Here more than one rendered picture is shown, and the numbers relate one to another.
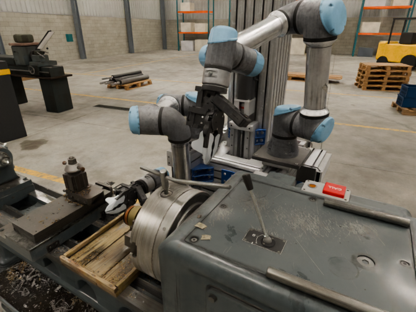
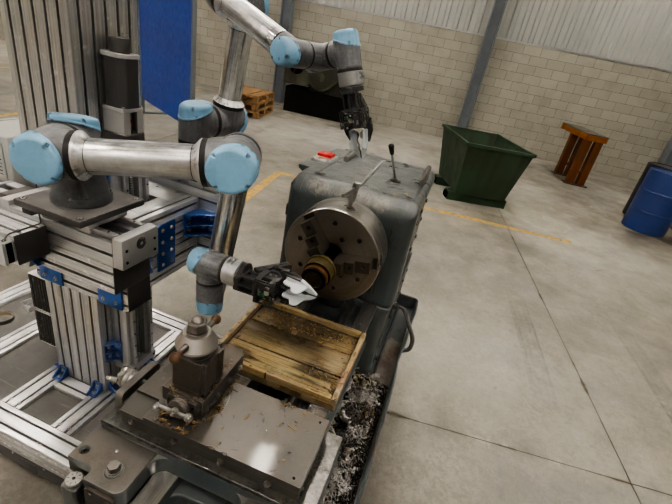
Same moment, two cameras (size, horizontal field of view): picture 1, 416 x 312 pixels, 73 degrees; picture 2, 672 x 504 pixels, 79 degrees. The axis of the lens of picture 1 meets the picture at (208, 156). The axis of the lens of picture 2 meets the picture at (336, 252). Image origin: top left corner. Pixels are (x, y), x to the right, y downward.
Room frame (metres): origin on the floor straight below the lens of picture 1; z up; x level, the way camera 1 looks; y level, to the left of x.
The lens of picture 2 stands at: (1.10, 1.26, 1.67)
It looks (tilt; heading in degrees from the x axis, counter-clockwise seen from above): 27 degrees down; 253
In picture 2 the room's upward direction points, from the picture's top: 11 degrees clockwise
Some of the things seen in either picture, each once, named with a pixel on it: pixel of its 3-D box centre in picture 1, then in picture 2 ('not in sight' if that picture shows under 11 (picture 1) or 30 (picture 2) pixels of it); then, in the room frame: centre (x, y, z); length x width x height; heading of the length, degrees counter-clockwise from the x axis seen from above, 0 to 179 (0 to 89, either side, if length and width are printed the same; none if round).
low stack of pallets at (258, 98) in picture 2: not in sight; (247, 101); (0.85, -8.24, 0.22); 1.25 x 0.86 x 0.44; 70
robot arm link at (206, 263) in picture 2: (156, 177); (210, 264); (1.14, 0.24, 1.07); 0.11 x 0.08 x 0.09; 150
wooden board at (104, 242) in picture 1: (122, 246); (293, 346); (0.90, 0.35, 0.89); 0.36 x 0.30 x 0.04; 150
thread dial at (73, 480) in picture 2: not in sight; (76, 493); (1.34, 0.71, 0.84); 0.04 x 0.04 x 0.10; 60
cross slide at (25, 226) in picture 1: (69, 206); (219, 419); (1.09, 0.65, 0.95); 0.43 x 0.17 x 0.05; 150
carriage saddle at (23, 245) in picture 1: (62, 214); (211, 457); (1.10, 0.70, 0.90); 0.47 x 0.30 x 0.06; 150
